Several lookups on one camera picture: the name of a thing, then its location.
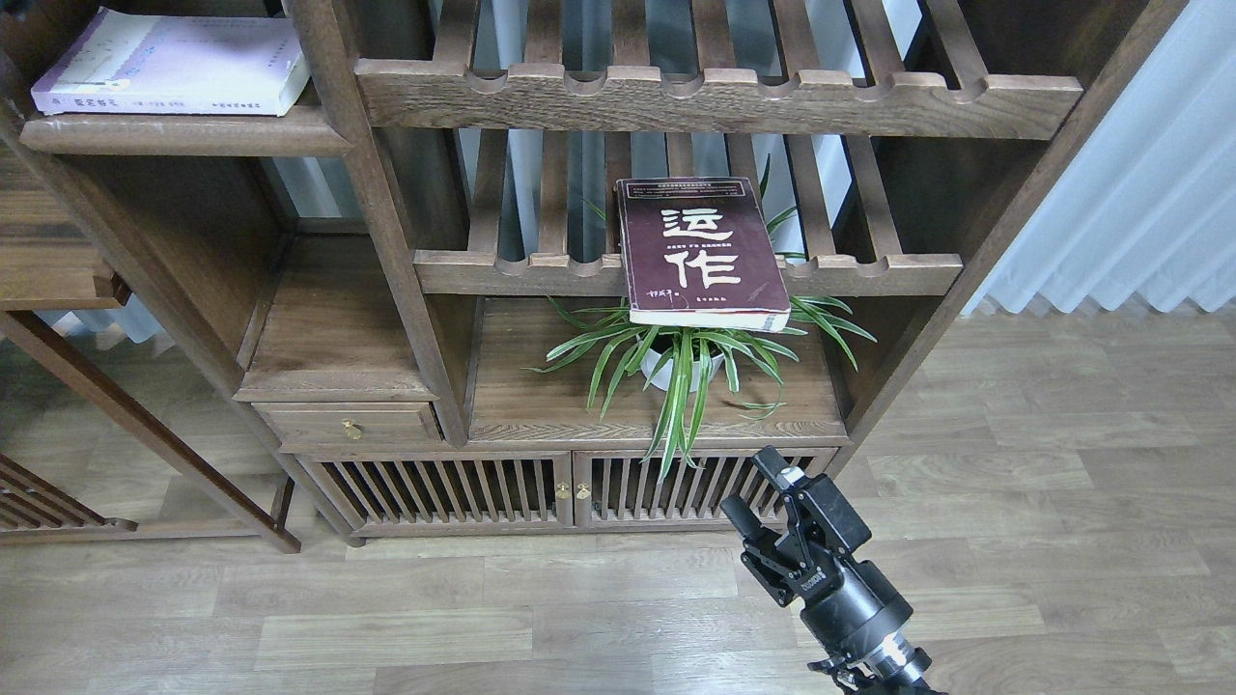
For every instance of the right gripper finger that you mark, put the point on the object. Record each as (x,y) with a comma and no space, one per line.
(743,518)
(782,474)

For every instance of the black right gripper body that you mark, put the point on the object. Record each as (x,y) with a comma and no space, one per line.
(849,606)

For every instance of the dark maroon book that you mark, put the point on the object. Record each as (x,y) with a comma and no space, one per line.
(697,253)

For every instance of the white lavender book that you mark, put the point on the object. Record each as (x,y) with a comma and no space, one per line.
(151,64)

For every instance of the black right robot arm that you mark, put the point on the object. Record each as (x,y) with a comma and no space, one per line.
(879,680)

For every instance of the white plant pot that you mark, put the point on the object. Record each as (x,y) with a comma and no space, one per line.
(659,365)

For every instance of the right slatted cabinet door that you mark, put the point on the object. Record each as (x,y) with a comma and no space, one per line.
(620,492)

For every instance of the slatted cabinet door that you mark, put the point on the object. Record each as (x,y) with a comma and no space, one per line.
(425,496)
(620,492)

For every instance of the green spider plant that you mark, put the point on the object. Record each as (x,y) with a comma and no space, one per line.
(619,345)

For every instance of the dark wooden bookshelf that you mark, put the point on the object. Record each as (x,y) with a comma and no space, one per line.
(397,235)

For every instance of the left slatted cabinet door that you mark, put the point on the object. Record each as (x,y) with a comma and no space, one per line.
(425,496)

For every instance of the white curtain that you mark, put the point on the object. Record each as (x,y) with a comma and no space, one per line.
(1146,210)

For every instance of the small wooden drawer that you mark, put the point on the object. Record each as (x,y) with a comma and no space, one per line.
(305,426)

